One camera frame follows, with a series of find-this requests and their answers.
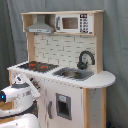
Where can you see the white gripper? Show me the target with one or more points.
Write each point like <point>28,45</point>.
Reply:
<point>22,80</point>

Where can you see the white toy microwave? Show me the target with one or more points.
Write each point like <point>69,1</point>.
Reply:
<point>74,23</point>

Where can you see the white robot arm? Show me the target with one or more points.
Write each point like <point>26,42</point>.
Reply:
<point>23,93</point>

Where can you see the wooden toy kitchen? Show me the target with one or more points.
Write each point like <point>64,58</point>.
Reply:
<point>63,49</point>

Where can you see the black toy stovetop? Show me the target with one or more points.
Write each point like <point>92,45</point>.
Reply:
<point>38,66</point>

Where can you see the grey backdrop curtain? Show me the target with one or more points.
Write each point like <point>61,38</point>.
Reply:
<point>13,44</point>

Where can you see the grey toy sink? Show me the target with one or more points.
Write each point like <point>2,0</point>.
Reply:
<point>72,73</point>

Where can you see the white cabinet door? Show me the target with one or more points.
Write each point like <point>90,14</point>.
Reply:
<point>63,108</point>

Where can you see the grey range hood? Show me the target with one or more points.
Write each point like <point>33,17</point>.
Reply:
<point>40,26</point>

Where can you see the black toy faucet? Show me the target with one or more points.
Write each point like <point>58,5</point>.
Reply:
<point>83,63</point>

